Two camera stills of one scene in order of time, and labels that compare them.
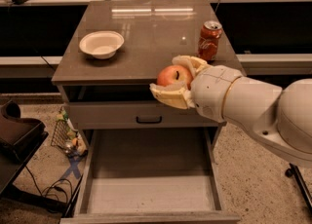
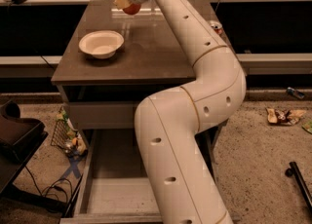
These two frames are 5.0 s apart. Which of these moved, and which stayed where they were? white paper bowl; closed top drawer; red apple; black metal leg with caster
Moved: red apple
Stayed: closed top drawer; black metal leg with caster; white paper bowl
